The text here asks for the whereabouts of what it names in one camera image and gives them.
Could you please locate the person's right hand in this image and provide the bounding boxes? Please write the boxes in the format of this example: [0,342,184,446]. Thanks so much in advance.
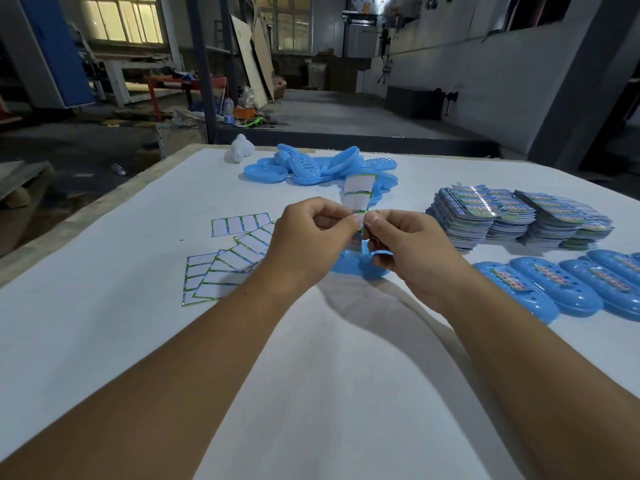
[363,209,473,315]

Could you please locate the person's left hand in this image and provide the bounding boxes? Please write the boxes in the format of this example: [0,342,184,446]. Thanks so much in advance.
[265,197,362,295]

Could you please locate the stacks of colourful sticker sheets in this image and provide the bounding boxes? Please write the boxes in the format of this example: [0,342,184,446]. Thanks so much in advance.
[425,183,615,255]

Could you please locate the fanned backing sheets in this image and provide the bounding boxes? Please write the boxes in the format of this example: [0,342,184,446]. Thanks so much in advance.
[216,222,276,273]

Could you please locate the green-edged sticker sheet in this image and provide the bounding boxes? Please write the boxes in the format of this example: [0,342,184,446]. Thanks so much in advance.
[342,173,377,253]
[211,212,272,238]

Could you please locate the pile of blue soap dishes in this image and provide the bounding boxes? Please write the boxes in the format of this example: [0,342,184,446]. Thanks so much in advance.
[243,143,399,205]

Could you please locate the person's left forearm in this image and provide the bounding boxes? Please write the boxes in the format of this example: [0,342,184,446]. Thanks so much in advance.
[0,264,306,480]

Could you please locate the person's right forearm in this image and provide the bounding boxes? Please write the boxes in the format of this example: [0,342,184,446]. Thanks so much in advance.
[437,282,640,480]

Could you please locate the black box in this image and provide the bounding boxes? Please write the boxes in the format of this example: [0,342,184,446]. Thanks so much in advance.
[385,86,445,121]

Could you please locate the small white plastic figure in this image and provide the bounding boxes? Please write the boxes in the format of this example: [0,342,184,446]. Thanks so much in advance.
[229,133,255,164]

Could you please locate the pale wooden crate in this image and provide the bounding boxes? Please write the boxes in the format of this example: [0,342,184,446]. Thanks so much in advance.
[156,123,207,159]

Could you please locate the pale leaning plywood board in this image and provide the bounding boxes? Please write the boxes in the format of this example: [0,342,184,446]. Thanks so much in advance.
[231,14,269,109]

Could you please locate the brown leaning board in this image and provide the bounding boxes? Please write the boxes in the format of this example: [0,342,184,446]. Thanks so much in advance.
[251,12,276,101]

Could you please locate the silver machine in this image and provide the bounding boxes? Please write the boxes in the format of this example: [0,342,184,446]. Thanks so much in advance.
[342,0,391,59]

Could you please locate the red metal table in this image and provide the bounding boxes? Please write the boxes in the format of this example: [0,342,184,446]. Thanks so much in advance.
[146,74,227,122]

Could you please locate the wide window with grid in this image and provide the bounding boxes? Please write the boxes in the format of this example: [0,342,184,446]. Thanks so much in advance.
[272,0,315,53]

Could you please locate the grey slanted pillar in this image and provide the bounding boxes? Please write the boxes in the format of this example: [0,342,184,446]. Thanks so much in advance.
[527,0,640,171]

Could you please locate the wooden pallet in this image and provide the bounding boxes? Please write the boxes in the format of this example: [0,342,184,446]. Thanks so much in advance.
[0,161,55,209]

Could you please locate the large bright window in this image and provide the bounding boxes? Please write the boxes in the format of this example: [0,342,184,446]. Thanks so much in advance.
[79,0,165,45]

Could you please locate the blue and white machine cabinet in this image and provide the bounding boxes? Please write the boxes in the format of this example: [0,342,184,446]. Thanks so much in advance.
[17,0,96,108]

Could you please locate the thick dark steel post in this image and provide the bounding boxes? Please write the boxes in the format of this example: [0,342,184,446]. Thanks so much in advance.
[185,0,219,145]

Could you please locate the thin dark steel post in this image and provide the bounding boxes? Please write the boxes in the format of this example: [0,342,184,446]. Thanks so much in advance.
[219,0,239,103]

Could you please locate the white metal workbench frame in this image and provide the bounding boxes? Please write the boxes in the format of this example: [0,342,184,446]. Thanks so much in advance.
[92,50,183,107]

